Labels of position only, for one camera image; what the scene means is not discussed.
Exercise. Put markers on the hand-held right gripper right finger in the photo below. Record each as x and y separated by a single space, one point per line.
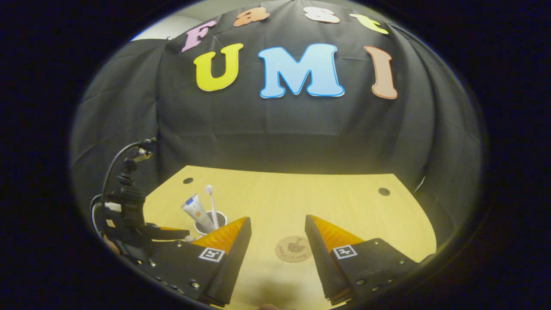
323 258

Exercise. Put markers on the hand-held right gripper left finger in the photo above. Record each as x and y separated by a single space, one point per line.
232 258

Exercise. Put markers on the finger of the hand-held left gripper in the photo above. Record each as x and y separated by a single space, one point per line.
172 232

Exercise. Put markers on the round wooden coaster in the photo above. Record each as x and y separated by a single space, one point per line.
294 249

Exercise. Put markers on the white toothpaste tube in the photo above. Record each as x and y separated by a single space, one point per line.
198 213

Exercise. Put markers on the pink toothbrush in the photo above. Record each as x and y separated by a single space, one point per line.
212 206

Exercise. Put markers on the wooden desktop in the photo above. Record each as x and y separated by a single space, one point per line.
344 206

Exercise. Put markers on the black backdrop cloth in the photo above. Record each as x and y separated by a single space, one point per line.
280 137

